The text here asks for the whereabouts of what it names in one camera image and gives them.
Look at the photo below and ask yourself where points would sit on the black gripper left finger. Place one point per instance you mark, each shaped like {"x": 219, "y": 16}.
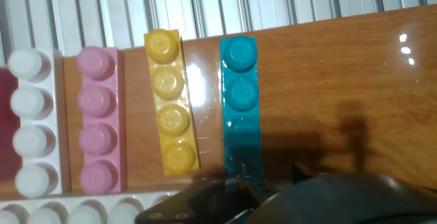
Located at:
{"x": 205, "y": 200}

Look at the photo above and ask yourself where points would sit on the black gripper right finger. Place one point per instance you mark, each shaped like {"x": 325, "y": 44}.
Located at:
{"x": 298, "y": 174}

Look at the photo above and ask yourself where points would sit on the teal four-stud block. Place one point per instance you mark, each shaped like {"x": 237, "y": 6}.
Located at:
{"x": 240, "y": 91}

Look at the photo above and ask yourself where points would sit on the yellow four-stud block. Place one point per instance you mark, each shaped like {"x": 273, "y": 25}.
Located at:
{"x": 172, "y": 121}

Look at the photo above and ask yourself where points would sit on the glossy wooden board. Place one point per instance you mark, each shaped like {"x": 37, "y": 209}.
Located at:
{"x": 341, "y": 80}

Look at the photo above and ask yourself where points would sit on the white studded baseplate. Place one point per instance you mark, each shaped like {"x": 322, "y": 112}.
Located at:
{"x": 85, "y": 213}

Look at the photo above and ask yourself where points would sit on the light pink four-stud block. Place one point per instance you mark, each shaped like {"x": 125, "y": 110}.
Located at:
{"x": 99, "y": 138}

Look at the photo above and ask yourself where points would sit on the white four-stud block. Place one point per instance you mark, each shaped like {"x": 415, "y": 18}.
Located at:
{"x": 32, "y": 142}

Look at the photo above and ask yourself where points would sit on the magenta three-stud block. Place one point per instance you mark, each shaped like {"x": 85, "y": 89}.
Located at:
{"x": 8, "y": 132}

